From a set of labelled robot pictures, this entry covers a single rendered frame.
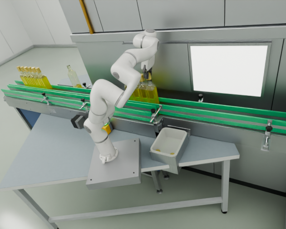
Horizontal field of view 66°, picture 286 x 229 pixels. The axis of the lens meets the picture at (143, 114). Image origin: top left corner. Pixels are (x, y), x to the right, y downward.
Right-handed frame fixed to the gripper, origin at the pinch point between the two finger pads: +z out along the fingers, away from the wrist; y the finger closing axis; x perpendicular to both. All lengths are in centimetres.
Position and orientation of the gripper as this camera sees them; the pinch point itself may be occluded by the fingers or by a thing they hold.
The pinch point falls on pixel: (147, 74)
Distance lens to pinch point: 144.7
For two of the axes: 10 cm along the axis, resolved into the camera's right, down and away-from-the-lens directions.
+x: 8.9, 3.4, -3.1
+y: -4.6, 6.2, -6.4
